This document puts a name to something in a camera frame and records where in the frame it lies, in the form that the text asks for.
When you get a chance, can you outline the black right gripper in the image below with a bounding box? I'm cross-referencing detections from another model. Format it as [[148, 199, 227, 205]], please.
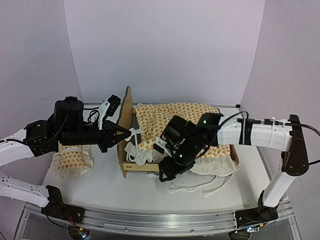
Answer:
[[158, 137, 200, 183]]

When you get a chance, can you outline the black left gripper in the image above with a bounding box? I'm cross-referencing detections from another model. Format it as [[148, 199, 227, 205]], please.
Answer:
[[59, 120, 131, 154]]

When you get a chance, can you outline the wooden pet bed frame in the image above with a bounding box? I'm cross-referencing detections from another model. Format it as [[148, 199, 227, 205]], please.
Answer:
[[116, 86, 240, 179]]

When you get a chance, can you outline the small duck print pillow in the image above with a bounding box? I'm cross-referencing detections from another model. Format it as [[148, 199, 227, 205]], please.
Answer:
[[52, 143, 94, 179]]

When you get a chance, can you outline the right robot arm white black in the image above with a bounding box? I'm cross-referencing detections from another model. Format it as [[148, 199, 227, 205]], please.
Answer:
[[153, 111, 320, 222]]

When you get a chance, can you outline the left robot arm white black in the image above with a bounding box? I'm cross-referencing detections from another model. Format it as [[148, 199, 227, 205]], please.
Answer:
[[0, 95, 131, 219]]

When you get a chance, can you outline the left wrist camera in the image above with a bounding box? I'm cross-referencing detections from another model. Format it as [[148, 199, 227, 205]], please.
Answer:
[[98, 94, 121, 130]]

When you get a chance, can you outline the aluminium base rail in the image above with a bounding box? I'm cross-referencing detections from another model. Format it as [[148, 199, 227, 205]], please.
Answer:
[[14, 188, 301, 240]]

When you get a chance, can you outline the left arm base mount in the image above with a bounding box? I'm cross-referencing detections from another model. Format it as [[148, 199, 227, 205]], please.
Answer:
[[41, 185, 85, 224]]

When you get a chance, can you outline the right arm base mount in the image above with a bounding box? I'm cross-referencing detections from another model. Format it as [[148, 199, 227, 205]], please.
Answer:
[[235, 192, 279, 231]]

